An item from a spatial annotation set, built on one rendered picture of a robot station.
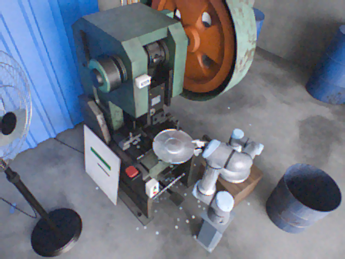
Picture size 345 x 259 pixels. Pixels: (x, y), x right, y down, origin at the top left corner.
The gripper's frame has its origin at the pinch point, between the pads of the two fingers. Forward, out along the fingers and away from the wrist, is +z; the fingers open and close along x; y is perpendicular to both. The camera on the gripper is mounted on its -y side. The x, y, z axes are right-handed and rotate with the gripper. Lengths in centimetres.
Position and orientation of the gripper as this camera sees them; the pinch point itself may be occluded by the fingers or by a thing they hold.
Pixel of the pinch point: (190, 145)
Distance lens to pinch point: 165.3
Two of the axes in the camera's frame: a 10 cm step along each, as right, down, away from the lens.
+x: -1.1, 6.8, 7.2
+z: -9.9, 0.0, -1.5
